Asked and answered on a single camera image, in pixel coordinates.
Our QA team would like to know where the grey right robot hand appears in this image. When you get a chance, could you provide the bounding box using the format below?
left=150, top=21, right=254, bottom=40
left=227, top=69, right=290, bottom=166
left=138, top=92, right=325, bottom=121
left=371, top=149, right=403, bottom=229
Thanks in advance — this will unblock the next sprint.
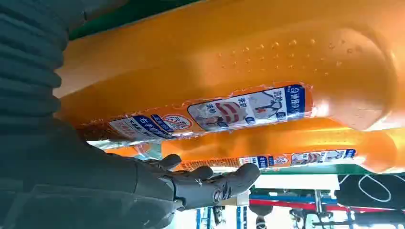
left=0, top=120, right=261, bottom=229

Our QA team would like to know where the red metal bar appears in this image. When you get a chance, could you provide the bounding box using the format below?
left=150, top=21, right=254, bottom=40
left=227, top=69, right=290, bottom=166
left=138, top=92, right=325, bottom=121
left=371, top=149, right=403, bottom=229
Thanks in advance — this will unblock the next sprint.
left=249, top=199, right=391, bottom=214

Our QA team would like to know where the white board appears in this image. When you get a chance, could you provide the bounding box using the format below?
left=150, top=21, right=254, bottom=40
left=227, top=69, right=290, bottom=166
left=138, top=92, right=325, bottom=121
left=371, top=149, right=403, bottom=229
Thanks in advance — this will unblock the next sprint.
left=253, top=174, right=341, bottom=191

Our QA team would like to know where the green edge strip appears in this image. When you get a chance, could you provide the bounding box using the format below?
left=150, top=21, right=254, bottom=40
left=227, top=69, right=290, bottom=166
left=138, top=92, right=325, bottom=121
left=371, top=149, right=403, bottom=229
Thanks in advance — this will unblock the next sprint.
left=259, top=164, right=405, bottom=177

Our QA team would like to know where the black panel with white line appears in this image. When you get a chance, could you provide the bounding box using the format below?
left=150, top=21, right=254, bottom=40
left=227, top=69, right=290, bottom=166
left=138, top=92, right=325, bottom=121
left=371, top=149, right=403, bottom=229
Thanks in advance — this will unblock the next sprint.
left=334, top=174, right=405, bottom=211

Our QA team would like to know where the silver metal post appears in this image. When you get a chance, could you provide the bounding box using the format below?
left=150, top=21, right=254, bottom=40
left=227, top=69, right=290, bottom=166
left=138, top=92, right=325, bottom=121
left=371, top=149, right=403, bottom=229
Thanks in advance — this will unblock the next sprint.
left=314, top=189, right=324, bottom=216

